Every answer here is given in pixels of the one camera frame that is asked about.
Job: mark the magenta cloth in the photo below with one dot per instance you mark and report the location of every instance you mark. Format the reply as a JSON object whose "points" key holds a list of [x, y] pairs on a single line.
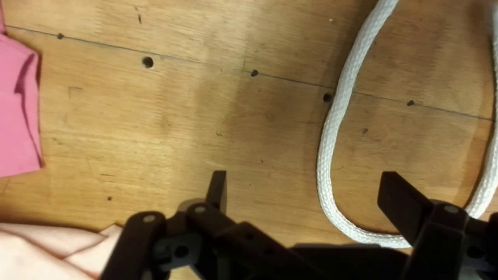
{"points": [[17, 114]]}

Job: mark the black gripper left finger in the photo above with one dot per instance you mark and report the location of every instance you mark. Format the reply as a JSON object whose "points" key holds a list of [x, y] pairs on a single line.
{"points": [[233, 243]]}

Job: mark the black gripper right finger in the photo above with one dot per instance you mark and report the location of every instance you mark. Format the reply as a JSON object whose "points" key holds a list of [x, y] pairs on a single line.
{"points": [[414, 212]]}

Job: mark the light pink towel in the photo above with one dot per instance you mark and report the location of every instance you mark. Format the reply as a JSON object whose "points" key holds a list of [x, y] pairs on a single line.
{"points": [[47, 254]]}

